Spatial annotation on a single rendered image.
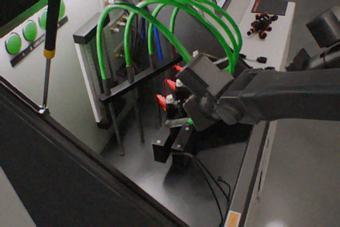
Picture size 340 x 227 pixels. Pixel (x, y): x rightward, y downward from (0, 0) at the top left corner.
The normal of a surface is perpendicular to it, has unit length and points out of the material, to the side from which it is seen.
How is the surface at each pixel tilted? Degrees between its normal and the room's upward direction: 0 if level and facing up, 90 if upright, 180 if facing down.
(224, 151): 0
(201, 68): 41
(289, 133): 0
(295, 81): 37
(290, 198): 0
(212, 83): 45
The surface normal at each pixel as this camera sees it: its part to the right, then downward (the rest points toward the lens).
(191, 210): -0.07, -0.75
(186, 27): -0.35, 0.63
